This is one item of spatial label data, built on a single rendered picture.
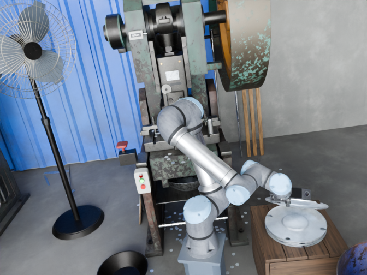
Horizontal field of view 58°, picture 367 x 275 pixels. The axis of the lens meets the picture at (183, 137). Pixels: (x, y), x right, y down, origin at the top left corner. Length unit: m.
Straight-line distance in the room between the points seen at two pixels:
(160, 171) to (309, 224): 0.84
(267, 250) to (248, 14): 1.07
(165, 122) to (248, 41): 0.56
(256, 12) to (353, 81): 2.19
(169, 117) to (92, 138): 2.20
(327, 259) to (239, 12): 1.16
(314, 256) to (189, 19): 1.28
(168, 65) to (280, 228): 1.03
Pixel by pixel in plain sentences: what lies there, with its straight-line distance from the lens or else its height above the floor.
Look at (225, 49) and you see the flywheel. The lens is 2.18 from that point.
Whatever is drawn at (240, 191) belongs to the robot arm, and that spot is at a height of 0.84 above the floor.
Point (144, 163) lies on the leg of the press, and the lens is 1.89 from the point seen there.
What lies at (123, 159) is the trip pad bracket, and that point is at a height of 0.68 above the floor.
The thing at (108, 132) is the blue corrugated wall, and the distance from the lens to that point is 3.37.
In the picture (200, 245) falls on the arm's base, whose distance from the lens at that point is 1.48.
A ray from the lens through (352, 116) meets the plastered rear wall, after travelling 3.75.
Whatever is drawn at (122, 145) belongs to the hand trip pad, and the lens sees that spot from 1.87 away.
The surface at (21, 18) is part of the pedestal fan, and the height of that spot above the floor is 1.47.
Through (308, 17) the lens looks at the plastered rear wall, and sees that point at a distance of 3.31.
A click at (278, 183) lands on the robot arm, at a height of 0.82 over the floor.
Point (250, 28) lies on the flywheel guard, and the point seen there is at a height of 1.30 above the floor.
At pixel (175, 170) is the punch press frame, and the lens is 1.94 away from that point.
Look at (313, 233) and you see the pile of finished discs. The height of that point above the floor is 0.38.
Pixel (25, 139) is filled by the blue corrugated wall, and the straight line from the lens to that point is 3.65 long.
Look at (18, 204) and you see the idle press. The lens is 3.19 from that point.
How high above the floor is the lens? 1.51
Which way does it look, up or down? 24 degrees down
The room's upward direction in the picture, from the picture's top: 8 degrees counter-clockwise
